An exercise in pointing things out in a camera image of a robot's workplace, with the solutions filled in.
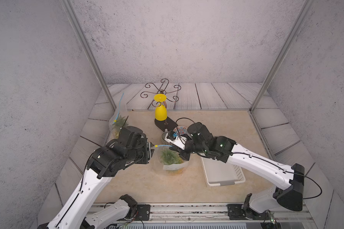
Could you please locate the copper wire glass stand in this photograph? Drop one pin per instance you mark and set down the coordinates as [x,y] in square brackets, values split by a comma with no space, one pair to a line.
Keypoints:
[168,124]

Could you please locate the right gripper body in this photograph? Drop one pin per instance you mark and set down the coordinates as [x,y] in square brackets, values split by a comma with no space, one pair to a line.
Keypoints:
[191,148]

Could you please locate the zip-top bag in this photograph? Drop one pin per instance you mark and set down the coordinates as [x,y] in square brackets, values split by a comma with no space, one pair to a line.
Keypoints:
[121,109]
[157,165]

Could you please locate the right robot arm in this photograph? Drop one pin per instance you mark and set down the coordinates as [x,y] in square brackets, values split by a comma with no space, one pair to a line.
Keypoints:
[288,181]

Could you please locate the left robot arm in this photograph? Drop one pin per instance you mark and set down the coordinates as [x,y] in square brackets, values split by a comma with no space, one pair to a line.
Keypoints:
[131,147]

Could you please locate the grey ribbed ceramic cup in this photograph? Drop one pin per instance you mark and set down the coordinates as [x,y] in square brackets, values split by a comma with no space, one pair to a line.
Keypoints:
[163,141]

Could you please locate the yellow plastic wine glass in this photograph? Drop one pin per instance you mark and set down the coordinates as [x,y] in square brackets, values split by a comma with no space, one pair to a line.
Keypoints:
[160,109]

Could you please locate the white perforated plastic basket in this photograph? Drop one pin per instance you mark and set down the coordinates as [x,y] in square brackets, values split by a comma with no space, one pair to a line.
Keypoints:
[219,174]

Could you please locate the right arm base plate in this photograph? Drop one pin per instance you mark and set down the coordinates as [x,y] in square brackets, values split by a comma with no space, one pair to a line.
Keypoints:
[236,212]

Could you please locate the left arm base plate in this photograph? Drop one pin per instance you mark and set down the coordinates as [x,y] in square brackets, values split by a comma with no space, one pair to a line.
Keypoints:
[137,212]

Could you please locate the pineapple from bag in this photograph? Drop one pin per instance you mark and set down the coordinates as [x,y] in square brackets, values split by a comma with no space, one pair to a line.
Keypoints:
[171,162]

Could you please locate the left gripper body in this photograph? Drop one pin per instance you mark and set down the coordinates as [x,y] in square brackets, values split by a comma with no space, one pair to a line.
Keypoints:
[144,150]

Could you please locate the red blue patterned bowl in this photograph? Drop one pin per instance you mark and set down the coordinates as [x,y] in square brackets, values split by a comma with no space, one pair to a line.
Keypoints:
[180,130]

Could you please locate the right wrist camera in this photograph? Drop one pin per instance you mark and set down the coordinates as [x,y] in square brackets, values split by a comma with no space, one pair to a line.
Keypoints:
[178,141]

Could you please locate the aluminium mounting rail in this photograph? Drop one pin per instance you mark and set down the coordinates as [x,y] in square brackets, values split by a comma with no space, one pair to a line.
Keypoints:
[211,216]

